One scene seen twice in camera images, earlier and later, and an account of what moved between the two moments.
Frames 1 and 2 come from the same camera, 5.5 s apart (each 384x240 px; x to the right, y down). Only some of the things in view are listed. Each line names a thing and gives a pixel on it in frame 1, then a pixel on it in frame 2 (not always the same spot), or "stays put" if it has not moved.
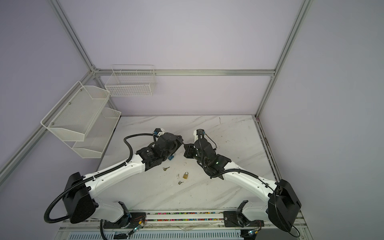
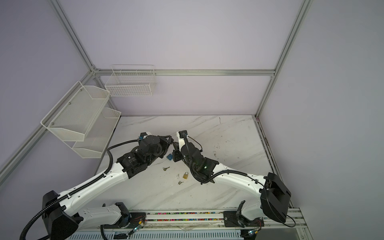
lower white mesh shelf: [97, 137] stays put
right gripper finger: [190, 151] → [177, 155]
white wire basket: [128, 80] stays put
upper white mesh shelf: [71, 119] stays put
